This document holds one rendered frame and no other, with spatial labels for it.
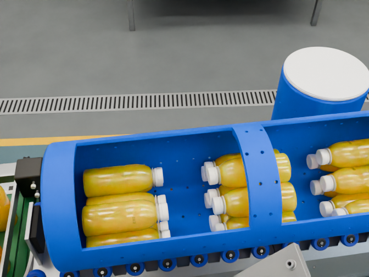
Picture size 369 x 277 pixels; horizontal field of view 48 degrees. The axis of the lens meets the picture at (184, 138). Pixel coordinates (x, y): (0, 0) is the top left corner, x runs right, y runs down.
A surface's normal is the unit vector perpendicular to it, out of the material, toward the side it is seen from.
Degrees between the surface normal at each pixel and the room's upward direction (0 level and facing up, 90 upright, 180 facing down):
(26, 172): 0
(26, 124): 0
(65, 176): 12
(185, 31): 0
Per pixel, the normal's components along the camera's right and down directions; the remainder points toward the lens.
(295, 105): -0.74, 0.49
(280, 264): -0.69, -0.40
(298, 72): 0.00, -0.69
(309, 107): -0.48, 0.64
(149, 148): 0.15, 0.77
